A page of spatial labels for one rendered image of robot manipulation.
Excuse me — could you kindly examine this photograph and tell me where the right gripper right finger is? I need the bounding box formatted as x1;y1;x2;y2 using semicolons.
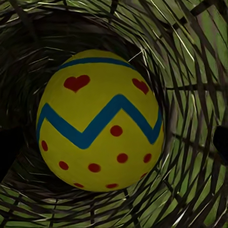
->
213;126;228;164

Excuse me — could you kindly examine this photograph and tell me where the easter egg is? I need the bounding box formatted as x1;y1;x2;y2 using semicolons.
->
35;49;165;192

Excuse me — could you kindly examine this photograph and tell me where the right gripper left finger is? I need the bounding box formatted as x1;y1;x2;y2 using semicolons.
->
0;125;25;183

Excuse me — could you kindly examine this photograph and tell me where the wicker basket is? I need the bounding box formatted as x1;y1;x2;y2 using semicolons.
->
0;0;228;228

